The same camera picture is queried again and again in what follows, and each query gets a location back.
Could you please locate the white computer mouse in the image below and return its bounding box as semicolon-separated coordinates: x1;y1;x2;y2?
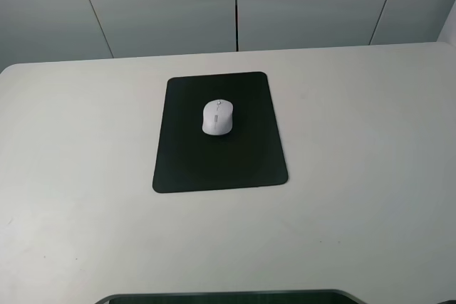
202;99;234;136

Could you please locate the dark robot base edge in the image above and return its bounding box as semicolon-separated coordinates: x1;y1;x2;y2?
99;290;362;303

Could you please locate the black mouse pad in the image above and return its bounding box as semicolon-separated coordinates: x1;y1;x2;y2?
152;71;289;194

